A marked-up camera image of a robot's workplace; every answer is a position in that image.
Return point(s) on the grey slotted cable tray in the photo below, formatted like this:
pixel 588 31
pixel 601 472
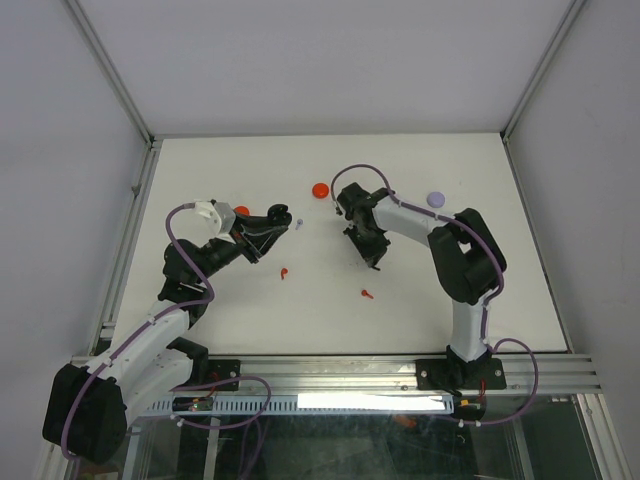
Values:
pixel 304 404

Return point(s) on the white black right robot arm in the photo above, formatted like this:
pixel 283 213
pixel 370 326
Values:
pixel 468 262

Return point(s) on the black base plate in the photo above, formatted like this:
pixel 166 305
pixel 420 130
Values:
pixel 219 369
pixel 452 374

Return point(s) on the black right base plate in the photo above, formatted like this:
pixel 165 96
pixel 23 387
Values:
pixel 452 374

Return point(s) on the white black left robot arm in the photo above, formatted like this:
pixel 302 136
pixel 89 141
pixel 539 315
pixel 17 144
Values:
pixel 91 407

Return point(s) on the aluminium frame post right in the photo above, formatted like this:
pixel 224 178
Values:
pixel 551 50

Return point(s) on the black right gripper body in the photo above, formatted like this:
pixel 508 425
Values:
pixel 369 242

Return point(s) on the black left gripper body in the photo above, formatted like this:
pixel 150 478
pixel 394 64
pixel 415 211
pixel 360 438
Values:
pixel 246 244

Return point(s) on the aluminium frame post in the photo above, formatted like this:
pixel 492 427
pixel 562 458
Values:
pixel 80 19
pixel 551 50

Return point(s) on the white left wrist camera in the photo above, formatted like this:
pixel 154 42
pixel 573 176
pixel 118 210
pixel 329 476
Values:
pixel 219 216

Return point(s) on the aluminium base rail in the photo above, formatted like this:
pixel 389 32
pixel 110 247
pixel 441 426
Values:
pixel 552 374

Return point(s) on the black earbud charging case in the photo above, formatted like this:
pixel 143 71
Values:
pixel 279 215

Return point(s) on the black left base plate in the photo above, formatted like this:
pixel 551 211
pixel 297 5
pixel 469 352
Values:
pixel 219 369

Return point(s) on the aluminium frame post left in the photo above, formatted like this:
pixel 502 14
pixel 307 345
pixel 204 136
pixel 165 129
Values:
pixel 80 19

